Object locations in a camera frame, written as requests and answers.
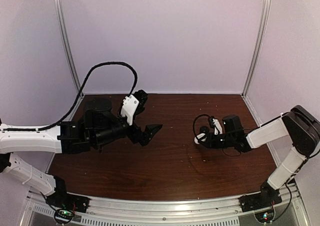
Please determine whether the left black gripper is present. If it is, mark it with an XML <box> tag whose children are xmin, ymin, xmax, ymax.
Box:
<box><xmin>92</xmin><ymin>113</ymin><xmax>163</xmax><ymax>147</ymax></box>

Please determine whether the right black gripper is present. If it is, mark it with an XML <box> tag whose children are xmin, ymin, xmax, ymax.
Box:
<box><xmin>198</xmin><ymin>132</ymin><xmax>235</xmax><ymax>149</ymax></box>

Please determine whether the white earbud charging case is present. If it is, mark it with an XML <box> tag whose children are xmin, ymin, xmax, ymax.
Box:
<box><xmin>194</xmin><ymin>133</ymin><xmax>207</xmax><ymax>145</ymax></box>

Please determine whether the black earbud charging case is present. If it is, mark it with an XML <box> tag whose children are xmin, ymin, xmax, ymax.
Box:
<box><xmin>199</xmin><ymin>126</ymin><xmax>210</xmax><ymax>134</ymax></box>

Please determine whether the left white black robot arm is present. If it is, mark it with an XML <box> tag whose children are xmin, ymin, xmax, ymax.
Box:
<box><xmin>0</xmin><ymin>96</ymin><xmax>162</xmax><ymax>208</ymax></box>

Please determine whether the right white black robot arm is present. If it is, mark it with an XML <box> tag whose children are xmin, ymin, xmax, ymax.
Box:
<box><xmin>194</xmin><ymin>105</ymin><xmax>320</xmax><ymax>207</ymax></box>

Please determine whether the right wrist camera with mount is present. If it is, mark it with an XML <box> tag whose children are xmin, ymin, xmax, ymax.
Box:
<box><xmin>208</xmin><ymin>116</ymin><xmax>223</xmax><ymax>135</ymax></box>

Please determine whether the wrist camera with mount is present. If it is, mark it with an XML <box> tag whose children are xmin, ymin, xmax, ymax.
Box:
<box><xmin>208</xmin><ymin>116</ymin><xmax>223</xmax><ymax>135</ymax></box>
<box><xmin>120</xmin><ymin>89</ymin><xmax>148</xmax><ymax>126</ymax></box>

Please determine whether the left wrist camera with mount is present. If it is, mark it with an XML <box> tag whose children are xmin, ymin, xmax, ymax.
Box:
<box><xmin>120</xmin><ymin>89</ymin><xmax>148</xmax><ymax>126</ymax></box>

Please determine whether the right black camera cable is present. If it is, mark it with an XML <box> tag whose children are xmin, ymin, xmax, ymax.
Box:
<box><xmin>192</xmin><ymin>114</ymin><xmax>213</xmax><ymax>139</ymax></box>

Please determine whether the black camera cable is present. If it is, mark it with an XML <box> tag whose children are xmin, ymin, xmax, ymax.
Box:
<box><xmin>192</xmin><ymin>114</ymin><xmax>213</xmax><ymax>139</ymax></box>
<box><xmin>4</xmin><ymin>62</ymin><xmax>139</xmax><ymax>132</ymax></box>

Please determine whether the front aluminium rail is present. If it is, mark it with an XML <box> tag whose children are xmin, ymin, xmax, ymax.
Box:
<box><xmin>18</xmin><ymin>183</ymin><xmax>311</xmax><ymax>226</ymax></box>

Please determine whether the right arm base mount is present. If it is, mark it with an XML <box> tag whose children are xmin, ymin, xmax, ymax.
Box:
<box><xmin>239</xmin><ymin>192</ymin><xmax>282</xmax><ymax>224</ymax></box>

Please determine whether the left black camera cable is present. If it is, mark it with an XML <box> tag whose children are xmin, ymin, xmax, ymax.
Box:
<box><xmin>4</xmin><ymin>62</ymin><xmax>139</xmax><ymax>132</ymax></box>

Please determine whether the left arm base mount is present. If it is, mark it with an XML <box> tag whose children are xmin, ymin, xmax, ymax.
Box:
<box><xmin>44</xmin><ymin>194</ymin><xmax>90</xmax><ymax>225</ymax></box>

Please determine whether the left aluminium frame post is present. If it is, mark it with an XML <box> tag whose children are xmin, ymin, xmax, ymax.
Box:
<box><xmin>54</xmin><ymin>0</ymin><xmax>83</xmax><ymax>97</ymax></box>

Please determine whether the aluminium frame post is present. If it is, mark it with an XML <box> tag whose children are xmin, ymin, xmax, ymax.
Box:
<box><xmin>241</xmin><ymin>0</ymin><xmax>272</xmax><ymax>98</ymax></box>
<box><xmin>54</xmin><ymin>0</ymin><xmax>83</xmax><ymax>97</ymax></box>

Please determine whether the right aluminium frame post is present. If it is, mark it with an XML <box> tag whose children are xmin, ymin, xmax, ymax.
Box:
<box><xmin>241</xmin><ymin>0</ymin><xmax>272</xmax><ymax>98</ymax></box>

